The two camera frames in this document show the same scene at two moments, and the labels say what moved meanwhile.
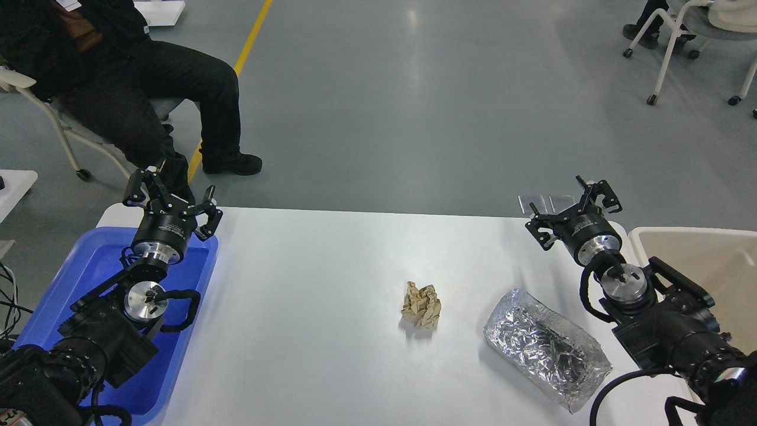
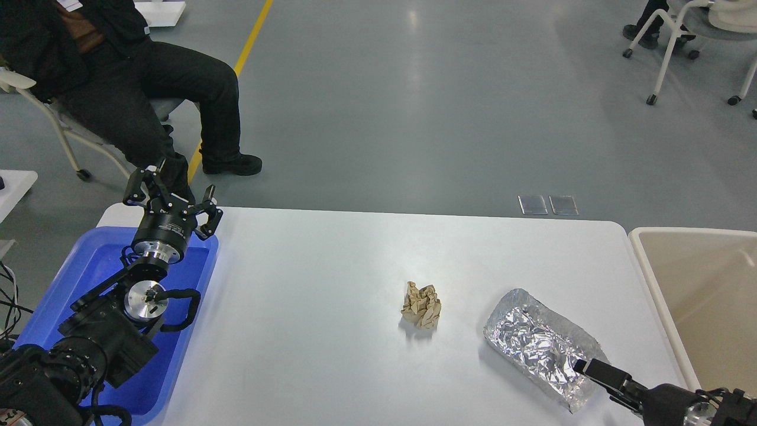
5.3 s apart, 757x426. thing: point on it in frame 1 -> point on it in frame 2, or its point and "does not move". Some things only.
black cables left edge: [10, 306] does not move
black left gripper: [167, 235] does not move
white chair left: [11, 78] does not move
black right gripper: [585, 231] -> [665, 404]
